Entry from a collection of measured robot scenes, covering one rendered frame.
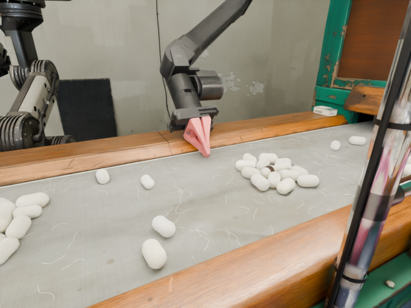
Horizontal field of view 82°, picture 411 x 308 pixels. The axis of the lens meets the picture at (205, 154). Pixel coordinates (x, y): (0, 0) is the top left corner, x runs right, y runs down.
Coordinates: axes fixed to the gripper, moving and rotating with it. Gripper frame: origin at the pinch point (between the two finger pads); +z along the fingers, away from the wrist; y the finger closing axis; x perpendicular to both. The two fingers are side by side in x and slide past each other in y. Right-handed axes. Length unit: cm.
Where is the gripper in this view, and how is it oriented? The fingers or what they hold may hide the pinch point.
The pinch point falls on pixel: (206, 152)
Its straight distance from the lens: 48.8
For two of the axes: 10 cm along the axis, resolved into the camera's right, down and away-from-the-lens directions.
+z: 3.4, 8.6, -3.9
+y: 9.0, -1.7, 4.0
